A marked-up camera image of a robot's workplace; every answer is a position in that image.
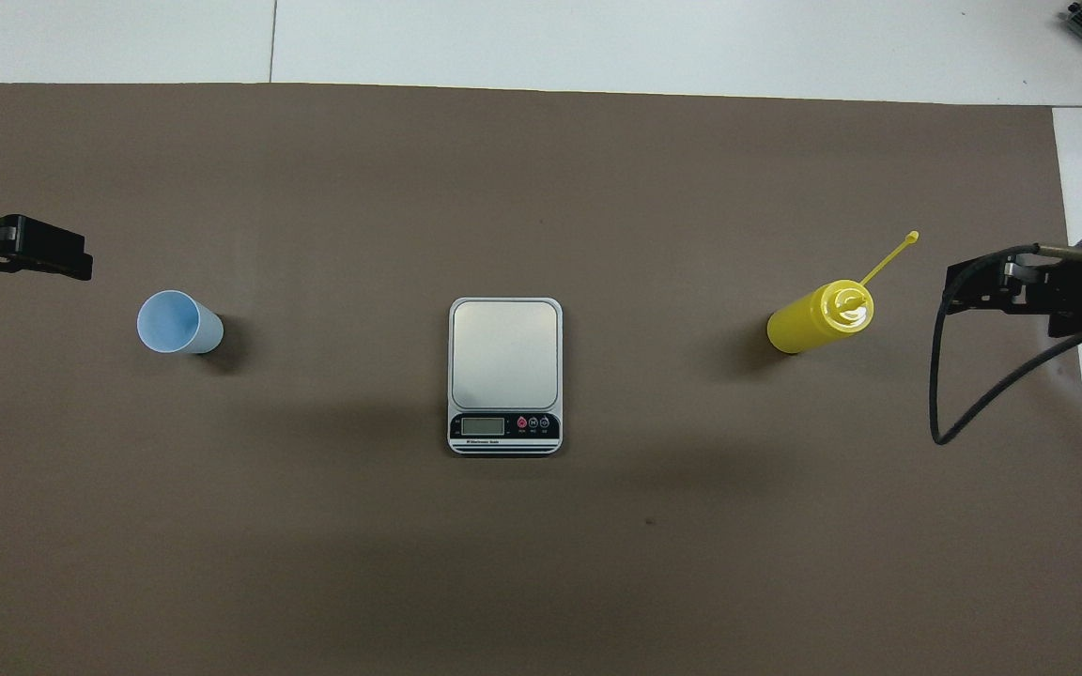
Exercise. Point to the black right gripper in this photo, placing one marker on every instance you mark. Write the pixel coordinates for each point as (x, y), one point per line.
(1081, 286)

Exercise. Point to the light blue plastic cup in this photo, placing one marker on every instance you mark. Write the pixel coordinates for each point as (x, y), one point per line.
(175, 324)

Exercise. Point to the yellow squeeze bottle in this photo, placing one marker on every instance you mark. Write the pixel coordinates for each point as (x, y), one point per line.
(809, 324)

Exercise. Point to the silver digital kitchen scale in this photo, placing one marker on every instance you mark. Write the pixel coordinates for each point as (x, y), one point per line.
(503, 357)

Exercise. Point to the brown paper table mat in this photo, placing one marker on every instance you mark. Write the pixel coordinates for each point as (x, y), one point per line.
(316, 563)

